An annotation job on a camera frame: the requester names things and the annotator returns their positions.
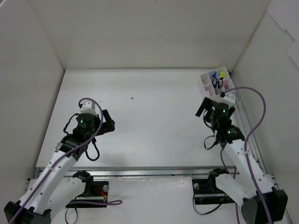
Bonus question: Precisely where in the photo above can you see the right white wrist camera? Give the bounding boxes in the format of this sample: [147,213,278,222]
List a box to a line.
[219,92,235,108]

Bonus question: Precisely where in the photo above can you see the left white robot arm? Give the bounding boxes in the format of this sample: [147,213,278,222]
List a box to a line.
[4,110,115,224]

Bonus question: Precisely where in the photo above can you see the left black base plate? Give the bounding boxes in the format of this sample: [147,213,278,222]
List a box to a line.
[66,180,109,209]

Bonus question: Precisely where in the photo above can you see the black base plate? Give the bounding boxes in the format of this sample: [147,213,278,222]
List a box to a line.
[66,180,109,209]
[192,179,235,205]

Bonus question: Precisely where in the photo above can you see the aluminium rail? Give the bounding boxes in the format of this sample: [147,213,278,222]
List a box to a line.
[35,166,236,180]
[230,72,266,175]

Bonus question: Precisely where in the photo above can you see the aluminium rail right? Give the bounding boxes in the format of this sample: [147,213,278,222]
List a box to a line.
[230,72,266,175]

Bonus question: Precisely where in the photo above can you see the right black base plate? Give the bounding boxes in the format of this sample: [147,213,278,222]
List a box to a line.
[192,179,235,205]

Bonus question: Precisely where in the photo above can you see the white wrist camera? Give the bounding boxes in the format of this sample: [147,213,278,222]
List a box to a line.
[79,100,97,116]
[219,92,235,108]

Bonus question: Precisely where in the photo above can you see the white compartment organizer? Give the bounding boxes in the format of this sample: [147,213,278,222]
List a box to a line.
[198,66,235,101]

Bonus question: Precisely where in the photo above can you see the black handled scissors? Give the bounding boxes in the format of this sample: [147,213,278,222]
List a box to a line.
[212,78,223,89]

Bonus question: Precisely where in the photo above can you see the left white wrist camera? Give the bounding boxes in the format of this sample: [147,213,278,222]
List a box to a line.
[79,100,97,116]

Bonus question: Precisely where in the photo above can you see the aluminium rail front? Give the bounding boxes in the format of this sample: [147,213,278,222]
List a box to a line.
[35,166,236,180]

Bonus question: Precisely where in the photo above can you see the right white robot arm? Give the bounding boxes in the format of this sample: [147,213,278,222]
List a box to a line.
[196,96,288,224]

